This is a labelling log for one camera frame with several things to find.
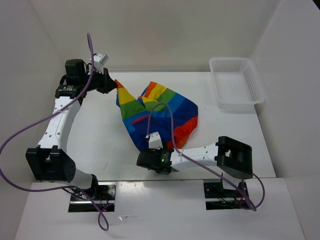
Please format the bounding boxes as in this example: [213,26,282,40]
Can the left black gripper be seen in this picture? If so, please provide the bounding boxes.
[81,66,119,94]

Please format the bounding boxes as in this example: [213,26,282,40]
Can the rainbow striped shorts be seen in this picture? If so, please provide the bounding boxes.
[115,80,198,151]

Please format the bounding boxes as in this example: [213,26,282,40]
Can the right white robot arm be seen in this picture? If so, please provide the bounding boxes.
[136,132,254,197]

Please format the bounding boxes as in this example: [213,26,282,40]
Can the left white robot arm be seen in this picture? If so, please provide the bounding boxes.
[25,53,117,200]

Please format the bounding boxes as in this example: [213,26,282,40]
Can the white perforated plastic basket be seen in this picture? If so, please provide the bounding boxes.
[209,57,266,108]

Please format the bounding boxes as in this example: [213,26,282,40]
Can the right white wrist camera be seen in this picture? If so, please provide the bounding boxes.
[146,131,163,150]

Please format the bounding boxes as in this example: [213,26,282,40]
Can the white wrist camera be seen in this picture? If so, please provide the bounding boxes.
[146,131,163,150]
[93,52,109,73]

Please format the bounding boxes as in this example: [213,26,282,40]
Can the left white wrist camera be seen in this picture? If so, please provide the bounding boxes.
[93,52,109,73]

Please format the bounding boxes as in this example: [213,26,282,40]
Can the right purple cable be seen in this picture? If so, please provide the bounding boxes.
[145,102,266,212]

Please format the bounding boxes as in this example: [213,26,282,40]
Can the purple cable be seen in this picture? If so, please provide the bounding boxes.
[145,102,266,212]
[0,32,114,231]

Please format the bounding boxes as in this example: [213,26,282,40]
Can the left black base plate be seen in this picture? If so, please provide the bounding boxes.
[68,182,117,213]

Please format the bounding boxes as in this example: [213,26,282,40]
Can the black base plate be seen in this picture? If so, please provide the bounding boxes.
[203,180,249,210]
[68,182,117,213]

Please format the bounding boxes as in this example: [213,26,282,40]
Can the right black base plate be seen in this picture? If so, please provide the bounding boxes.
[203,180,249,210]

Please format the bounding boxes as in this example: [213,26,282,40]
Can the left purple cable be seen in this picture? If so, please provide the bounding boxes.
[0,32,114,231]

